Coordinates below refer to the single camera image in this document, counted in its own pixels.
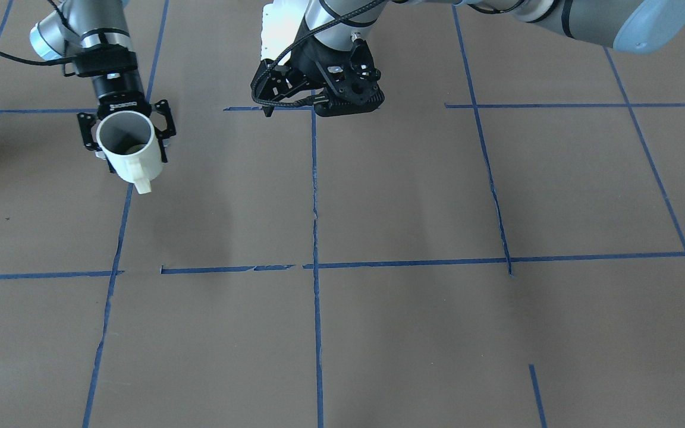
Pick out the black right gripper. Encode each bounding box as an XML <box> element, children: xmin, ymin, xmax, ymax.
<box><xmin>77</xmin><ymin>73</ymin><xmax>177</xmax><ymax>173</ymax></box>

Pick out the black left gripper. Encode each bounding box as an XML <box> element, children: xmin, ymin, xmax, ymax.
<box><xmin>251</xmin><ymin>37</ymin><xmax>385</xmax><ymax>117</ymax></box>

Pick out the white ribbed HOME mug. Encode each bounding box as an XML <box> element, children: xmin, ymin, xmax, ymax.
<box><xmin>97</xmin><ymin>111</ymin><xmax>164</xmax><ymax>194</ymax></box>

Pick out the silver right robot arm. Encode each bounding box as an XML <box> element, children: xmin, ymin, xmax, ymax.
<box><xmin>29</xmin><ymin>1</ymin><xmax>176</xmax><ymax>182</ymax></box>

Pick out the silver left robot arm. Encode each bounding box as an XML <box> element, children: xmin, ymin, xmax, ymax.
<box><xmin>250</xmin><ymin>1</ymin><xmax>685</xmax><ymax>117</ymax></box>

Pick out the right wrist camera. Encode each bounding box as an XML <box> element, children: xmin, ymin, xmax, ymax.
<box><xmin>69</xmin><ymin>44</ymin><xmax>138</xmax><ymax>78</ymax></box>

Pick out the white pedestal base plate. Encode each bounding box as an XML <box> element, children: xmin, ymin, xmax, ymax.
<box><xmin>260</xmin><ymin>1</ymin><xmax>309</xmax><ymax>60</ymax></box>

